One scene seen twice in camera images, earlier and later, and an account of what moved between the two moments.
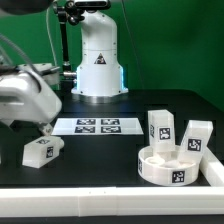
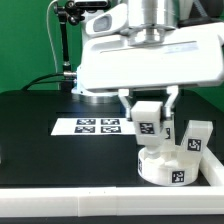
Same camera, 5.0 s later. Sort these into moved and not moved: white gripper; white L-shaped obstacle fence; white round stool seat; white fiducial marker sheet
Moved: white gripper
Not moved: white L-shaped obstacle fence; white round stool seat; white fiducial marker sheet
